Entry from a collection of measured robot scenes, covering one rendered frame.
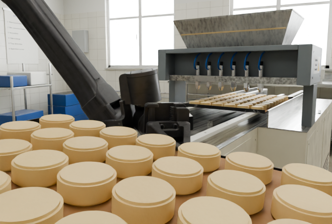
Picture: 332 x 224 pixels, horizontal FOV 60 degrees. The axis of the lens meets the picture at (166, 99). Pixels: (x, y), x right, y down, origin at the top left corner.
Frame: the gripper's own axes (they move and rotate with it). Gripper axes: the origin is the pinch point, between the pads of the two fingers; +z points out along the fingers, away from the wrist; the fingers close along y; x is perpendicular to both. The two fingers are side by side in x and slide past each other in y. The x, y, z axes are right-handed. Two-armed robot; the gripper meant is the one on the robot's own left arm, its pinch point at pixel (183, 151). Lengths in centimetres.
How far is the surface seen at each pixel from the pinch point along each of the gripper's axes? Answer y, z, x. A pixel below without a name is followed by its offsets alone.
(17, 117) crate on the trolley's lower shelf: 83, -411, 87
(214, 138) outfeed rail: 12, -42, -27
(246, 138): 17, -58, -50
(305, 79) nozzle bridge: -6, -54, -72
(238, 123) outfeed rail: 11, -55, -44
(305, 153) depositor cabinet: 23, -52, -74
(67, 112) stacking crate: 89, -477, 20
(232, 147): 18, -49, -39
